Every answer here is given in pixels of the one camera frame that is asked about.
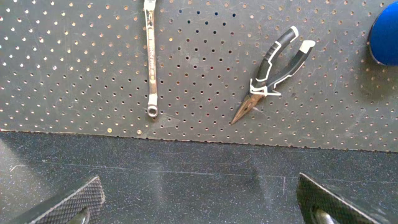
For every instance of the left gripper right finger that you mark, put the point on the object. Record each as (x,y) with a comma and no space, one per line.
(323,202)

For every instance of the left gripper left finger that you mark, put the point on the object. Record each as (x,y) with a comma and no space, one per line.
(74,202)

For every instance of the black and white pliers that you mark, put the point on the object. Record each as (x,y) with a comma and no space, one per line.
(267,71)

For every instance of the roll of blue tape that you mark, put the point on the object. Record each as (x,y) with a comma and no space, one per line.
(385,40)

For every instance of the black pegboard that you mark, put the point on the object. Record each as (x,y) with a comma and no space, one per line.
(93,62)

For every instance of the wrench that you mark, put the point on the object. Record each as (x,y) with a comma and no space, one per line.
(152,62)

